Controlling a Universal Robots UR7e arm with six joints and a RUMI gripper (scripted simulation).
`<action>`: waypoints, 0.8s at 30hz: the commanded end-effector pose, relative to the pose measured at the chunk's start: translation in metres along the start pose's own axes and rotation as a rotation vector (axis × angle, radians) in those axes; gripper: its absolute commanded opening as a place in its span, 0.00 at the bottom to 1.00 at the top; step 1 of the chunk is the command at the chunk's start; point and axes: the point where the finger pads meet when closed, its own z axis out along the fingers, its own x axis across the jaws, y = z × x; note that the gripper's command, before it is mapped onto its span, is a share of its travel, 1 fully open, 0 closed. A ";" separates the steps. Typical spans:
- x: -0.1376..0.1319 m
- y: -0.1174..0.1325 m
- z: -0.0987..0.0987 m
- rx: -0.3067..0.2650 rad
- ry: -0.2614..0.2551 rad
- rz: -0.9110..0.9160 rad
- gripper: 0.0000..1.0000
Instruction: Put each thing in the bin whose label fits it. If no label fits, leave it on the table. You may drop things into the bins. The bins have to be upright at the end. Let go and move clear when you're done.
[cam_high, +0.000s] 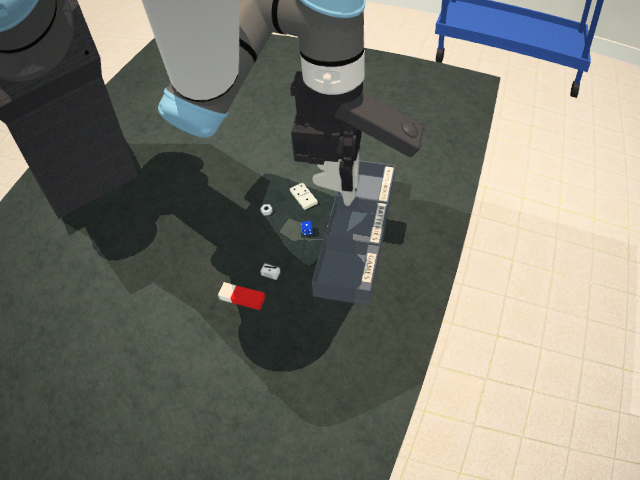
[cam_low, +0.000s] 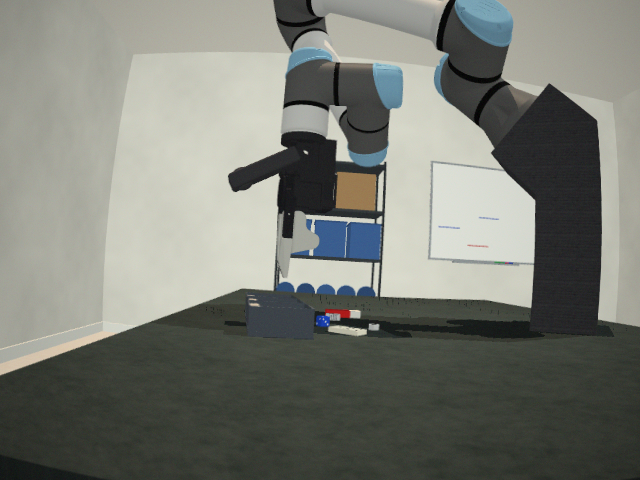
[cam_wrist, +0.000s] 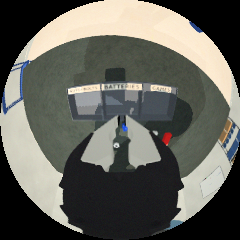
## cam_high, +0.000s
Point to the red and white eraser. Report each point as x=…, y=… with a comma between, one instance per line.
x=242, y=296

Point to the grey rack of labelled bins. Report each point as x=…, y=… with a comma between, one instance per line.
x=352, y=242

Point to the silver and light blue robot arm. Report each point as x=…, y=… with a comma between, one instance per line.
x=199, y=43

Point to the blue die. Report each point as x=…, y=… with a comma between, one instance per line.
x=307, y=228

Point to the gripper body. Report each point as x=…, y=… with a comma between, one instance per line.
x=322, y=137

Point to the white domino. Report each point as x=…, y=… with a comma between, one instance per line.
x=303, y=196

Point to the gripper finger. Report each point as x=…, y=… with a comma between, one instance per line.
x=324, y=167
x=339, y=176

